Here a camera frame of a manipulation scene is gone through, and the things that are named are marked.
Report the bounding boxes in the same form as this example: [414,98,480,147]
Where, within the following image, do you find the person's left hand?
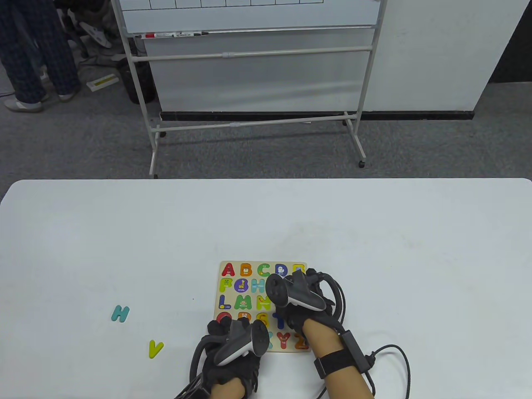
[199,313,261,394]

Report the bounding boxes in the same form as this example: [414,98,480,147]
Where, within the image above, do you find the person's right hand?
[271,298,338,333]

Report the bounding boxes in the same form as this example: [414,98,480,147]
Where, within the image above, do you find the wooden alphabet puzzle board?
[214,261,312,354]

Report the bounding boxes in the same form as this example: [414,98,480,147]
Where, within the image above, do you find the person's right forearm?
[301,318,374,399]

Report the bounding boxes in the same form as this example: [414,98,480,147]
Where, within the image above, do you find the person's left forearm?
[212,382,246,399]

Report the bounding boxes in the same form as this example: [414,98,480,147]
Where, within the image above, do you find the grey black right hand controller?
[265,269,346,313]

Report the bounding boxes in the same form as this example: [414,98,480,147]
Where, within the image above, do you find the grey black hand controller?
[216,321,271,370]
[265,269,346,313]

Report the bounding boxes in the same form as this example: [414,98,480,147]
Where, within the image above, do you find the grey black left hand controller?
[216,321,271,370]

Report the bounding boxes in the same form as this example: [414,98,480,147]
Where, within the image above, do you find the black bin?
[118,58,156,104]

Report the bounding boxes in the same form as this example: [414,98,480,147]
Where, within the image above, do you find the whiteboard on metal stand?
[110,0,389,179]

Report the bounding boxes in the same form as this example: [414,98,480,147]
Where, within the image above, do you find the yellow white box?
[86,74,120,93]

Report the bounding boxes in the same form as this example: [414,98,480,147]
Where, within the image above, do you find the office chair base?
[49,0,121,52]

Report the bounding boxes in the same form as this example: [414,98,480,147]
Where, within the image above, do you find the black left wrist cables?
[178,337,217,399]

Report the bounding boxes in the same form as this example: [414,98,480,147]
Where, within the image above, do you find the black right wrist strap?
[314,348,360,379]

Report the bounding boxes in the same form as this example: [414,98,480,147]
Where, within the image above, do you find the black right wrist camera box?
[341,330,371,368]

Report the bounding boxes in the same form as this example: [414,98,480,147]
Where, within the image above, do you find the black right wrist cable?
[366,344,413,399]

